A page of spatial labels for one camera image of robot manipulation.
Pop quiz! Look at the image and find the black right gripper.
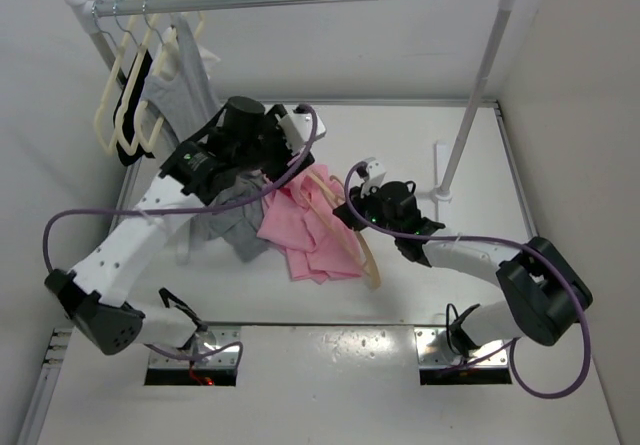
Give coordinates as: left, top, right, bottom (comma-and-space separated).
334, 182, 401, 239

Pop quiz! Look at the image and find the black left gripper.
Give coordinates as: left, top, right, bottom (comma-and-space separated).
233, 106, 312, 188

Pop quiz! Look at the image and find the pink t shirt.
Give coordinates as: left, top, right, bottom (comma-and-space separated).
257, 164, 363, 284

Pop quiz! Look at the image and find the beige plastic hanger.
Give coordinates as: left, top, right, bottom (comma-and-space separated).
305, 171, 382, 290

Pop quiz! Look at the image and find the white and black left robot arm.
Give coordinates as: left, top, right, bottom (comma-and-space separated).
44, 96, 326, 362

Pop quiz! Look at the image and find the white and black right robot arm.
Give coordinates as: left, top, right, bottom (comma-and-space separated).
333, 181, 593, 358

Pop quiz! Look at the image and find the grey shirt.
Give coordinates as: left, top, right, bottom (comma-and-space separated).
142, 12, 271, 264

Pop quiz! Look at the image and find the cream hanger with grey shirt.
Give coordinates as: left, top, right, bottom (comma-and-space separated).
133, 25, 179, 160

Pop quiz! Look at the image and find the cream hanger with black garment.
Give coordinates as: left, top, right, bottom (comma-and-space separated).
112, 15, 156, 157

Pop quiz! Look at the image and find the cream hanger far left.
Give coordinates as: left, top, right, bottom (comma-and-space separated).
91, 0, 136, 156

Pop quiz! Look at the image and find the white clothes rack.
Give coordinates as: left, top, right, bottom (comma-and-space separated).
65, 0, 516, 219

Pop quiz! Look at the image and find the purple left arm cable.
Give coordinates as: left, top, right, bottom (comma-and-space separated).
42, 103, 320, 369

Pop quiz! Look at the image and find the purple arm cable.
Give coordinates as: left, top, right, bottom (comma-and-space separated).
42, 103, 320, 369
343, 161, 592, 398

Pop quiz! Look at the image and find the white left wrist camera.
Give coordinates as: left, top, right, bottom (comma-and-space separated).
278, 109, 313, 153

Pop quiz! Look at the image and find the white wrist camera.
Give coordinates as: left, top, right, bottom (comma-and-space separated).
278, 109, 313, 153
356, 157, 386, 197

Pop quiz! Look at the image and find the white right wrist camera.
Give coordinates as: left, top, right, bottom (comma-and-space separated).
356, 157, 386, 197

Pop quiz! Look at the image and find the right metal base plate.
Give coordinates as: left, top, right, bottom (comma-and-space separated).
414, 326, 508, 370

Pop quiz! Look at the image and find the metal base plate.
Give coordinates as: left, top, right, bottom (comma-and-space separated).
148, 325, 243, 371
414, 326, 508, 370

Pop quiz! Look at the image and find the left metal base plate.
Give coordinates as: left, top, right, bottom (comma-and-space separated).
148, 325, 243, 371

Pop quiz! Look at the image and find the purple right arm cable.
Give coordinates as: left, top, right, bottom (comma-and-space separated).
343, 161, 592, 398

